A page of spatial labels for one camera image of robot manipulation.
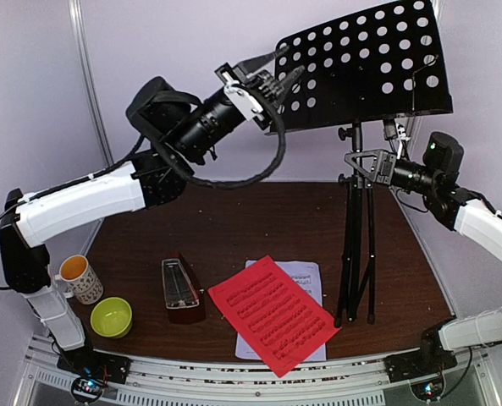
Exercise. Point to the white sheet music page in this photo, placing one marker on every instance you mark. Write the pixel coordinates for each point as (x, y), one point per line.
(307, 275)

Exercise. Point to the aluminium front rail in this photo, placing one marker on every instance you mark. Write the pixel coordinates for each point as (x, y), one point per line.
(156, 381)

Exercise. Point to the left aluminium frame post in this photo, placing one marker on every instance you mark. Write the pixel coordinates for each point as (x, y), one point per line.
(79, 32)

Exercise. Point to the brown wooden metronome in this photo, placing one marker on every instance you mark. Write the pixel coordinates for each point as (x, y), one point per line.
(183, 296)

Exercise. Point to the red sheet music page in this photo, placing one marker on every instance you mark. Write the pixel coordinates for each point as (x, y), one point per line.
(281, 322)

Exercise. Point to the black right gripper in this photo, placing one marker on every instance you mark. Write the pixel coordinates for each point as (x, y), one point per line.
(383, 178)

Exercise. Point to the patterned mug yellow inside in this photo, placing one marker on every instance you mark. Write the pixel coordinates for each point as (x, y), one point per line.
(79, 280)

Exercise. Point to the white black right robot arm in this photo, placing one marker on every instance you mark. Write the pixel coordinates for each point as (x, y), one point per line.
(464, 211)

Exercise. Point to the lime green bowl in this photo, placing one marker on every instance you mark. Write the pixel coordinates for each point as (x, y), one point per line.
(112, 318)

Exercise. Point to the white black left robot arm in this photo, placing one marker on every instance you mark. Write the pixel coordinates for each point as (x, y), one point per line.
(181, 129)

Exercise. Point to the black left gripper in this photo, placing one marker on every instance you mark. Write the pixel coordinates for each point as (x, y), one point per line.
(278, 90)

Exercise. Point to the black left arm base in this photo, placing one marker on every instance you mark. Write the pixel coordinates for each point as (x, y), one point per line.
(100, 366)

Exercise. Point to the black perforated music stand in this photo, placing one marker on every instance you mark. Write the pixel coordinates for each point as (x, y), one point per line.
(384, 62)

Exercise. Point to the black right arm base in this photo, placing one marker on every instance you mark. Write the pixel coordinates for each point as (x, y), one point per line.
(429, 359)

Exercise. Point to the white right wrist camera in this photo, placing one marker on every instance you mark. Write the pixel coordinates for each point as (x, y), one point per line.
(395, 134)

